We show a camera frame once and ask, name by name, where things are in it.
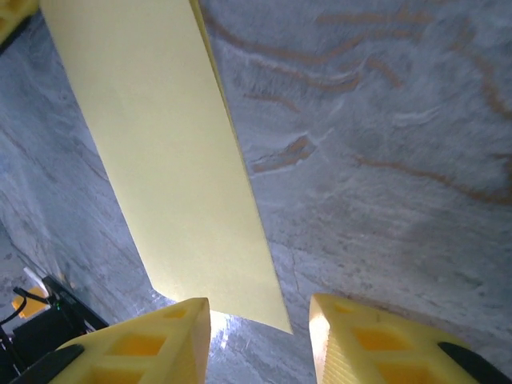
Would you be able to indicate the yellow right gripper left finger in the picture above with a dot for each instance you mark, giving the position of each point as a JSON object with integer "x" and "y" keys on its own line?
{"x": 160, "y": 352}

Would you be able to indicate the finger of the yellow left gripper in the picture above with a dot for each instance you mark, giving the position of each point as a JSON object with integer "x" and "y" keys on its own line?
{"x": 14, "y": 14}

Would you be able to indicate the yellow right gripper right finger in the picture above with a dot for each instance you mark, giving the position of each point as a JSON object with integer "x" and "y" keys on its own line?
{"x": 360, "y": 352}

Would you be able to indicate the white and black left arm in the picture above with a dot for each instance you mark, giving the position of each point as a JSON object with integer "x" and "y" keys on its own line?
{"x": 44, "y": 336}

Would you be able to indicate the yellow toy brick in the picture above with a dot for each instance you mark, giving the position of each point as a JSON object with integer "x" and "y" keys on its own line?
{"x": 30, "y": 304}

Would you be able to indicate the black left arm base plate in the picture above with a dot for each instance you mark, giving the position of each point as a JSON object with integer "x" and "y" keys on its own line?
{"x": 84, "y": 308}

